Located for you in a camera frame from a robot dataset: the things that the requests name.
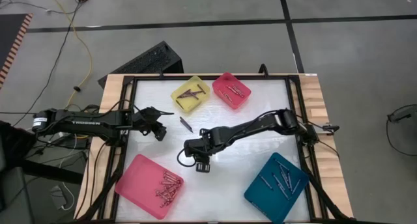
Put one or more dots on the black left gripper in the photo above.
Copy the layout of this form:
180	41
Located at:
148	121

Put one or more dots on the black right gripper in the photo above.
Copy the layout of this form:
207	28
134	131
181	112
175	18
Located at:
208	141

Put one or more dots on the orange crayon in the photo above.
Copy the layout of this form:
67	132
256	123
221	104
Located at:
185	93
193	92
179	104
201	89
193	95

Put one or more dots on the pink crayon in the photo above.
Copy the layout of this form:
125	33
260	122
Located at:
166	194
172	190
165	198
163	190
168	201
171	176

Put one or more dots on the yellow plastic bin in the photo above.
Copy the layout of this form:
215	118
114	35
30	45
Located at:
195	103

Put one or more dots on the red crayon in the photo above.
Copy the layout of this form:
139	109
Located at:
240	92
223	94
167	186
232	89
229	95
170	182
237	90

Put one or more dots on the pink plastic bin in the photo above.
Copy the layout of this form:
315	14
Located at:
137	185

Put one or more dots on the red plastic bin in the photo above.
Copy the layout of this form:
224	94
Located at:
221	82

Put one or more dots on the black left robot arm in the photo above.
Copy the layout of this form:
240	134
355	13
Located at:
97	123

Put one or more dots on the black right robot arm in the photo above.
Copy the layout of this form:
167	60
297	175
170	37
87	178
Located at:
257	125

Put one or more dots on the wooden table board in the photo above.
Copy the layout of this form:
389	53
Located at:
112	90

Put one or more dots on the small black puck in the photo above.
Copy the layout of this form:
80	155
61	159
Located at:
77	88

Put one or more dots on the teal plastic bin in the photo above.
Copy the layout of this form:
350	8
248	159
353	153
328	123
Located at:
260	201

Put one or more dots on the grey power adapter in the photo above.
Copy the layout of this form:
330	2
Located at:
58	198

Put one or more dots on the black mat orange striped edge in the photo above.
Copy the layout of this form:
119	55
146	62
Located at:
9	32

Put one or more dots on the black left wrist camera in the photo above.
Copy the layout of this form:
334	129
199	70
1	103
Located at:
160	133

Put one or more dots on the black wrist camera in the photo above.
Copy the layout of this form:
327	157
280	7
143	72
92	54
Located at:
203	167
160	133

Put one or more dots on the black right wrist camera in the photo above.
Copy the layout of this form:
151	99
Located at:
203	167

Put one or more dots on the black aluminium table frame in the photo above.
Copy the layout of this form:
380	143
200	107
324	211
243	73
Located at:
150	77

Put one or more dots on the black bracket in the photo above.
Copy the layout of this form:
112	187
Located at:
263	69

